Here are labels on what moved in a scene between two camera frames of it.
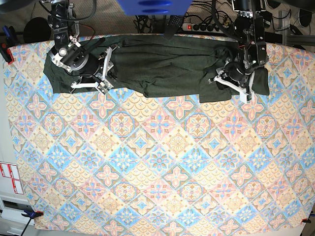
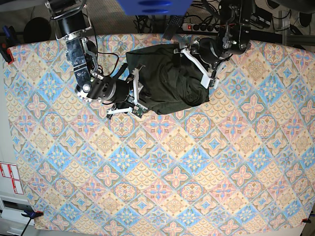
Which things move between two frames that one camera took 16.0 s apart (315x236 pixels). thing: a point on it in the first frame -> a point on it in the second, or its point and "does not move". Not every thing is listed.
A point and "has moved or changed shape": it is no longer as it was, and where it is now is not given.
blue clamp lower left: (31, 215) does not move
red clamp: (8, 40) does not move
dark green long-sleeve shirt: (164, 66) has moved or changed shape
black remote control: (173, 24) does not move
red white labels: (11, 170) does not move
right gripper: (230, 75) -> (204, 50)
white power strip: (202, 28) does not move
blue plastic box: (155, 7) does not move
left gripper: (96, 68) -> (128, 90)
